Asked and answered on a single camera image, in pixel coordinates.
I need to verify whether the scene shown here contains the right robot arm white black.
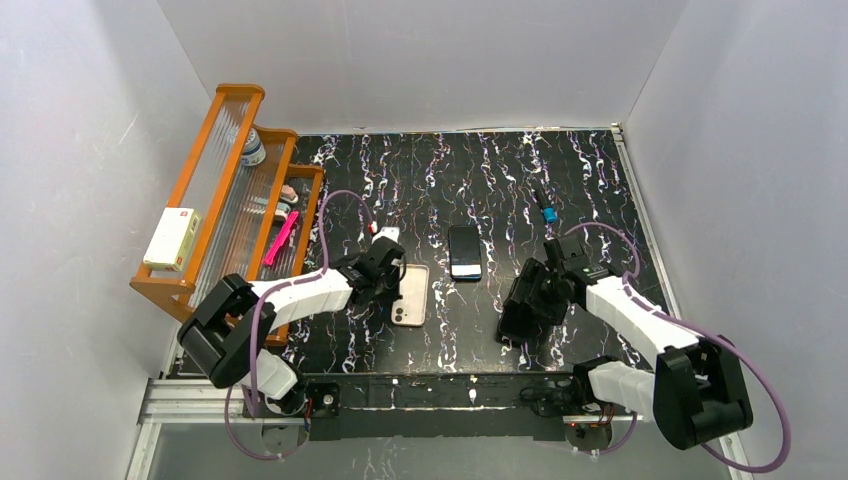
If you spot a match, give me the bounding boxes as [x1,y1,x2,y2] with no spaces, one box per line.
[497,235,754,450]

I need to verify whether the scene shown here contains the small pink white item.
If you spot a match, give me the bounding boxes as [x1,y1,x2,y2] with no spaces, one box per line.
[279,184,299,204]

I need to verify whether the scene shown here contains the black phone case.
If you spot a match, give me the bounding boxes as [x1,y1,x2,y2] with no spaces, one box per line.
[448,225,482,282]

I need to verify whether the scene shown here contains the beige phone case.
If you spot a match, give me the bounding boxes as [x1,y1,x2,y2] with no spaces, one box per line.
[391,264,430,328]

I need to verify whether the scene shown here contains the orange wooden shelf rack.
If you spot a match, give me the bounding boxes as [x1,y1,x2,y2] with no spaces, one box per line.
[130,84,325,322]

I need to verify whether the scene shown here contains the blue black marker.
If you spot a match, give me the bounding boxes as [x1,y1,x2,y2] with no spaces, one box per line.
[533,188,558,225]

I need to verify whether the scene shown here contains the purple cable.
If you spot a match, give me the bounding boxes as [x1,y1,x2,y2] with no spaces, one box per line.
[223,190,379,462]
[563,221,793,475]

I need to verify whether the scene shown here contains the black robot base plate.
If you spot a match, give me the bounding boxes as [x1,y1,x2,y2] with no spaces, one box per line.
[241,372,637,443]

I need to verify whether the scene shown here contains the white blue bottle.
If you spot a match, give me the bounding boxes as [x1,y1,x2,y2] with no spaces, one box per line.
[240,128,267,167]

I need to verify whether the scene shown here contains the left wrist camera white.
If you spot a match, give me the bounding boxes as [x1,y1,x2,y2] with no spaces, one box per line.
[371,226,400,245]

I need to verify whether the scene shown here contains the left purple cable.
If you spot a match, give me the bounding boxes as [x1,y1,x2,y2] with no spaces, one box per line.
[223,190,379,462]

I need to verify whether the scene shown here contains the white red box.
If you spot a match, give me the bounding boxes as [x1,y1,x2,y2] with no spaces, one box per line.
[142,207,201,272]

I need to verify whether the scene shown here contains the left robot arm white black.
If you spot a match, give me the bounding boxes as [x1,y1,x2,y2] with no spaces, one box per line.
[177,227,405,400]

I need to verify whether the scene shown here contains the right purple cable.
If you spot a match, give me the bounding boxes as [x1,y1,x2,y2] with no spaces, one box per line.
[563,221,793,475]

